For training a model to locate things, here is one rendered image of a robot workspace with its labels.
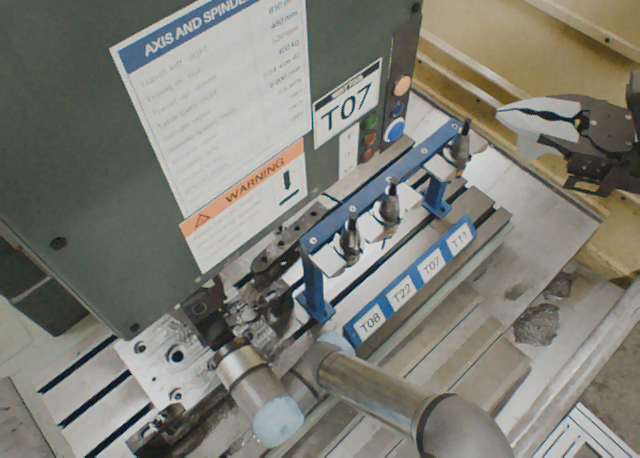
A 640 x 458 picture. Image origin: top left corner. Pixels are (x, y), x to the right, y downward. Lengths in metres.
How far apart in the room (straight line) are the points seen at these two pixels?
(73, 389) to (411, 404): 0.87
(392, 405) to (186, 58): 0.55
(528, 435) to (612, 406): 1.04
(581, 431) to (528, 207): 0.83
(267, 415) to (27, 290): 0.91
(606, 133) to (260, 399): 0.59
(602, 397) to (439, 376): 1.08
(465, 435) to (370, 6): 0.48
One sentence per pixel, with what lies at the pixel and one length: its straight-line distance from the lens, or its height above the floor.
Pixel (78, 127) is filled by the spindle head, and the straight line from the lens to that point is 0.38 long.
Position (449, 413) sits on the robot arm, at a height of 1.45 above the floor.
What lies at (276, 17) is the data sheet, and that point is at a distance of 0.44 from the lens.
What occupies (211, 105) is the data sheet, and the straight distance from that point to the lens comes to 0.44.
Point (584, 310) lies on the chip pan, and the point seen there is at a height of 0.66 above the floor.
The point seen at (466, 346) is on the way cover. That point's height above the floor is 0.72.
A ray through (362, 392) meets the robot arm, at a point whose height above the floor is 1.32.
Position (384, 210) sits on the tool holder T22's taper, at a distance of 1.05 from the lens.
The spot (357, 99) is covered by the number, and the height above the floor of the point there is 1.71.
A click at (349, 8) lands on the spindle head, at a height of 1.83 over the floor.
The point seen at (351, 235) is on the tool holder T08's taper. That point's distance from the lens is 0.98.
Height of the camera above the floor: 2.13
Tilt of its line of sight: 58 degrees down
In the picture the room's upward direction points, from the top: 2 degrees counter-clockwise
